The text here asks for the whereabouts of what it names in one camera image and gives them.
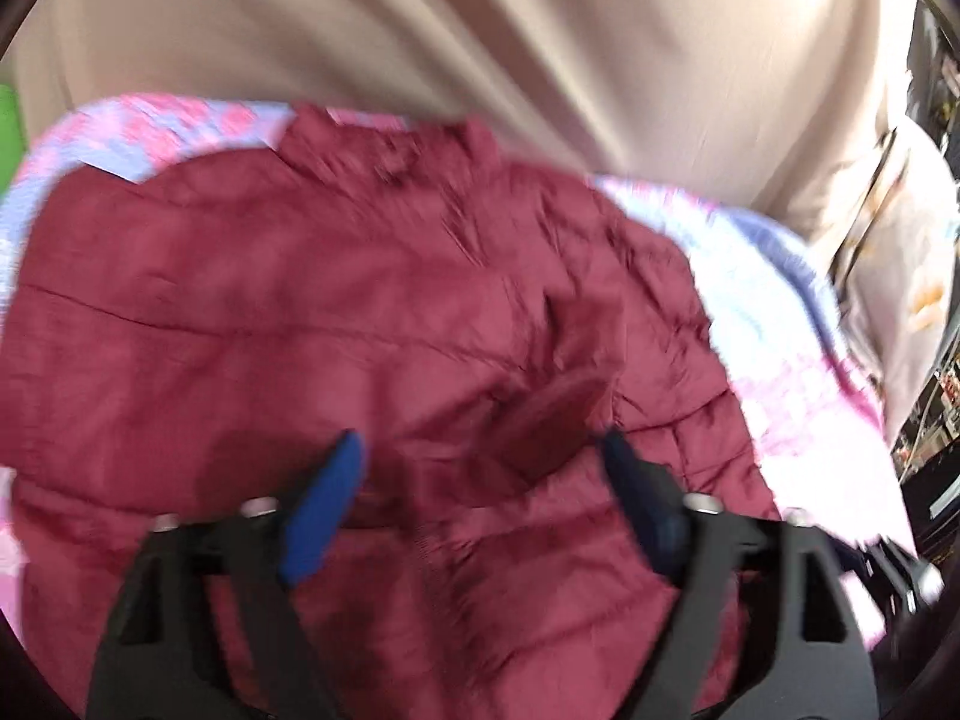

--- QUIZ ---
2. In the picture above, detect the pink and blue floral blanket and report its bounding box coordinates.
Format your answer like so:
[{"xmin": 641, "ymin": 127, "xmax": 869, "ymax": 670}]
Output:
[{"xmin": 0, "ymin": 94, "xmax": 920, "ymax": 653}]

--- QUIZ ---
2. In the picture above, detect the cluttered shelf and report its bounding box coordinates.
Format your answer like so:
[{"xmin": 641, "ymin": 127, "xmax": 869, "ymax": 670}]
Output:
[{"xmin": 892, "ymin": 0, "xmax": 960, "ymax": 567}]

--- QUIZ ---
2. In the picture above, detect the beige curtain sheet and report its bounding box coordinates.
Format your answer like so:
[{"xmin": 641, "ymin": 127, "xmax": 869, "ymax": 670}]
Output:
[{"xmin": 6, "ymin": 0, "xmax": 925, "ymax": 241}]

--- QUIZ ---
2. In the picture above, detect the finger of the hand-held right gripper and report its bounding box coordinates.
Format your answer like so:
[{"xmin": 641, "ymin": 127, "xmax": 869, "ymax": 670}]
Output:
[{"xmin": 840, "ymin": 536, "xmax": 947, "ymax": 620}]

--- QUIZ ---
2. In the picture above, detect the beige floral pillow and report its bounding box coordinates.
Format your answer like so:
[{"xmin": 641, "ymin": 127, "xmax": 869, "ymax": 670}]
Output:
[{"xmin": 821, "ymin": 118, "xmax": 960, "ymax": 451}]

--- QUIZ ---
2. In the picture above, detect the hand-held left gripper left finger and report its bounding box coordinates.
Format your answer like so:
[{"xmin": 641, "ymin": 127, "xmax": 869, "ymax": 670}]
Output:
[{"xmin": 86, "ymin": 429, "xmax": 368, "ymax": 720}]

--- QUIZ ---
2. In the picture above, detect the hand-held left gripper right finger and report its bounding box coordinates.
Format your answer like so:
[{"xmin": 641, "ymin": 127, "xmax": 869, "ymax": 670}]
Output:
[{"xmin": 600, "ymin": 427, "xmax": 880, "ymax": 720}]

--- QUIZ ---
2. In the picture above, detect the maroon quilted puffer jacket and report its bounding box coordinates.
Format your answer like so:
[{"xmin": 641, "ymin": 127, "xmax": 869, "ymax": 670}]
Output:
[{"xmin": 0, "ymin": 105, "xmax": 785, "ymax": 720}]

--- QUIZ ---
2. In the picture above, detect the green pillow with white stripe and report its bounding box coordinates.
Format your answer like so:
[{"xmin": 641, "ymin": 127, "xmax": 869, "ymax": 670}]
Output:
[{"xmin": 0, "ymin": 82, "xmax": 40, "ymax": 197}]

